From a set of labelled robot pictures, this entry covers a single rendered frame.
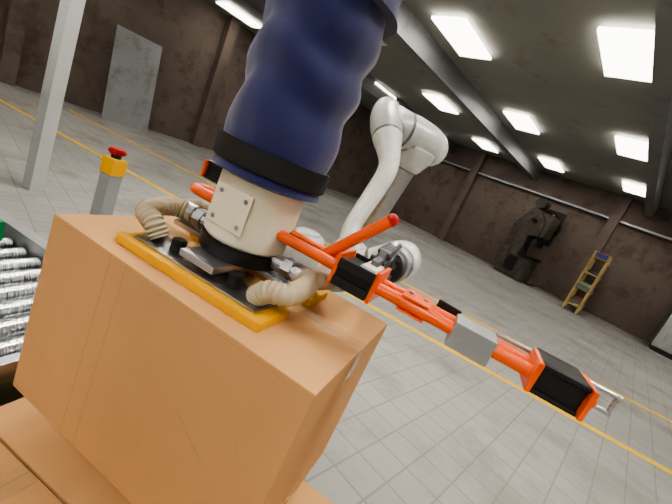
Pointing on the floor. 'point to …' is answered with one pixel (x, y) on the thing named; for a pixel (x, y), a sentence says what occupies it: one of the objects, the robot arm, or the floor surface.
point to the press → (547, 228)
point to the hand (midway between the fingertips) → (367, 278)
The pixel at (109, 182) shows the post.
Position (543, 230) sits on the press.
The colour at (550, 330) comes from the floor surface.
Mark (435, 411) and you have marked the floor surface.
